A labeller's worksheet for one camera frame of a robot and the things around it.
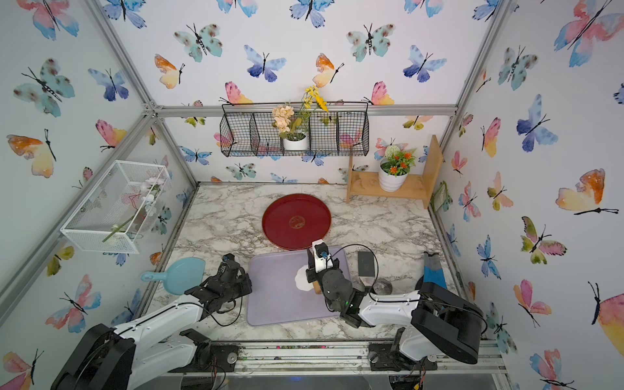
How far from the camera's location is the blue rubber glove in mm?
903

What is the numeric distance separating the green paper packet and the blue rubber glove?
265 millimetres

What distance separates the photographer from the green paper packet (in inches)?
42.6
